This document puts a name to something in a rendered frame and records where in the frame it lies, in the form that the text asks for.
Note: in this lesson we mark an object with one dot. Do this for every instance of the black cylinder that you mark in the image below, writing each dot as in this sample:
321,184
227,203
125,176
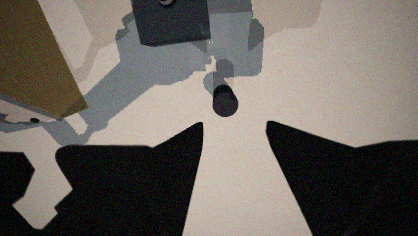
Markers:
225,103

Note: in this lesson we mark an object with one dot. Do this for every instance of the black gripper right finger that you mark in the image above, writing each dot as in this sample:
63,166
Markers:
334,184

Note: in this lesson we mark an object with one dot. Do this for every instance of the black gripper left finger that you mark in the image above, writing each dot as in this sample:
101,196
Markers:
165,173

